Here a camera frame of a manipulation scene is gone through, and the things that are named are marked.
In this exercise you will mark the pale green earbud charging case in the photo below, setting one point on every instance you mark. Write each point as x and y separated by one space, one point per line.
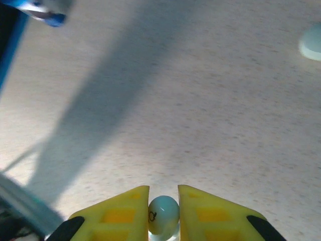
312 42

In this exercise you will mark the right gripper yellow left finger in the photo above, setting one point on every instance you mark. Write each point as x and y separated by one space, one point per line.
113 221

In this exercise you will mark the blue capped bottle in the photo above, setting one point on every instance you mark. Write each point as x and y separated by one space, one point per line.
50 17

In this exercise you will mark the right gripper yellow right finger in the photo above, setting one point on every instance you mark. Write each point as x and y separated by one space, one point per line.
213 221

